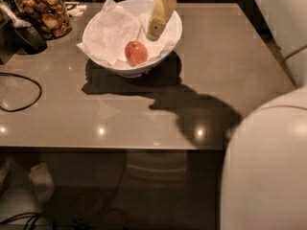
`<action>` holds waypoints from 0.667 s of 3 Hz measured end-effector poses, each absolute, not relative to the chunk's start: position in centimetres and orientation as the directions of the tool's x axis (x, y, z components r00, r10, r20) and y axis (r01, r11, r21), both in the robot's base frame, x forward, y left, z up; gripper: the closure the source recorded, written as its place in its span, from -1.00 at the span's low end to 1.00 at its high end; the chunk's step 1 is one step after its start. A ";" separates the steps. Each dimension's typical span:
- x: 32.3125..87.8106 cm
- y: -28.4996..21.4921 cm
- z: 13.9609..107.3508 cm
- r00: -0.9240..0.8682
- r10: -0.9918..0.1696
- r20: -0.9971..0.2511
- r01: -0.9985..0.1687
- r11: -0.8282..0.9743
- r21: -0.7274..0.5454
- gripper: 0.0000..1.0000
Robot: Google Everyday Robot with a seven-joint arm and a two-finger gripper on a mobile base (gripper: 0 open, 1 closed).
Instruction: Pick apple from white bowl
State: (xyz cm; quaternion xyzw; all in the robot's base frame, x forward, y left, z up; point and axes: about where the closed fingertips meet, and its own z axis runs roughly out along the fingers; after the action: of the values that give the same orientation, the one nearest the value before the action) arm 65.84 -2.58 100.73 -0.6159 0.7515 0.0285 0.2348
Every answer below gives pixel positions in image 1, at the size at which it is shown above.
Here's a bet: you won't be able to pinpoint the black cable on table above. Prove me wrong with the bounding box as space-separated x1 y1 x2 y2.
0 72 43 114

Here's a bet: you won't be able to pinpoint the white bowl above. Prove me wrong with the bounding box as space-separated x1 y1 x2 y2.
82 0 183 79

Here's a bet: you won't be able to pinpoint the small white items behind jar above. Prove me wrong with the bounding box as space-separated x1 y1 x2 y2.
65 3 87 17

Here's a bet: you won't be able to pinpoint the glass jar of dried chips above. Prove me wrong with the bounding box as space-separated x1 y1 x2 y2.
14 0 72 40

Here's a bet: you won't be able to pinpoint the black appliance with white handle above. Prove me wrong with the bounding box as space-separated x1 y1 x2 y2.
0 0 47 65

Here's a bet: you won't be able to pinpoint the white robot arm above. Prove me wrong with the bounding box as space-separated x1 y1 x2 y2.
183 0 307 230

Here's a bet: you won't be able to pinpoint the red apple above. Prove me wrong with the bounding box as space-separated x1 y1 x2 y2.
125 41 148 66

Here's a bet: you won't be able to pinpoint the white paper liner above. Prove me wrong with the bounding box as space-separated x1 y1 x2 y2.
76 0 178 71

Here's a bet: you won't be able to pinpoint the black cables under table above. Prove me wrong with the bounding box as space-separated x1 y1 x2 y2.
0 212 42 230

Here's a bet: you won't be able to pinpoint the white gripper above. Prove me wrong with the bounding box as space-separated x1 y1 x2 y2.
147 0 177 41

